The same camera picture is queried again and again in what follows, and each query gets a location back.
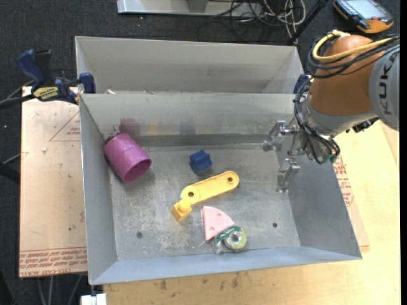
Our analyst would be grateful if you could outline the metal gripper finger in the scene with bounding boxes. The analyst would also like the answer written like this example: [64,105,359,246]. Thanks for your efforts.
[263,120,287,153]
[275,158,301,193]

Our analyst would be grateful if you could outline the yellow flat bar with holes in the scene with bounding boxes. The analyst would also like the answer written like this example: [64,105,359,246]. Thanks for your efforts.
[180,170,240,208]

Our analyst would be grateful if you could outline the dark blue toy block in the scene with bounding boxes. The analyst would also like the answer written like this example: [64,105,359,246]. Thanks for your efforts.
[188,149,213,174]

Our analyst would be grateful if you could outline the green tape roll in packet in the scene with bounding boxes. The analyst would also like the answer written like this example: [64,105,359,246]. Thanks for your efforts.
[214,225,249,255]

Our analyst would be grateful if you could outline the pink wedge with holes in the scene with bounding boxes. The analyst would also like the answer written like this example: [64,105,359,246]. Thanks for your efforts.
[200,205,236,242]

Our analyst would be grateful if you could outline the yellow block with stud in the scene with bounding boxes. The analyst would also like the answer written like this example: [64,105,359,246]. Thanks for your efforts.
[170,199,193,223]

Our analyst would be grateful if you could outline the grey metal bin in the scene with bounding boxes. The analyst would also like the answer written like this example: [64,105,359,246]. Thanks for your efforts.
[74,36,363,286]

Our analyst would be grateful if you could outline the purple plastic cup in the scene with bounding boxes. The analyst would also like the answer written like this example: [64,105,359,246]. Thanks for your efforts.
[102,133,153,184]

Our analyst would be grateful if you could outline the brown cardboard board red print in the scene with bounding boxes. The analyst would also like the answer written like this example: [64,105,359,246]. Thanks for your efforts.
[18,86,371,279]

